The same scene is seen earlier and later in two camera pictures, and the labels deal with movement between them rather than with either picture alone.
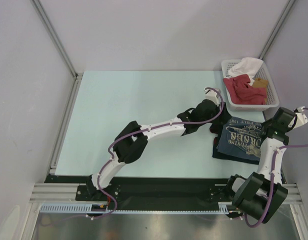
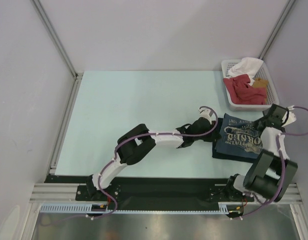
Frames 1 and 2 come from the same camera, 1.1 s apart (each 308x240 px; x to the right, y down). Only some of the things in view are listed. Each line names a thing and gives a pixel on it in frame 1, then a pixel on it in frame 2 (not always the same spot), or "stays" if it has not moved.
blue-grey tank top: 241,138 stays
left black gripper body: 221,119 → 209,137
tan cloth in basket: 259,82 stays
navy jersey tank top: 215,130 stays
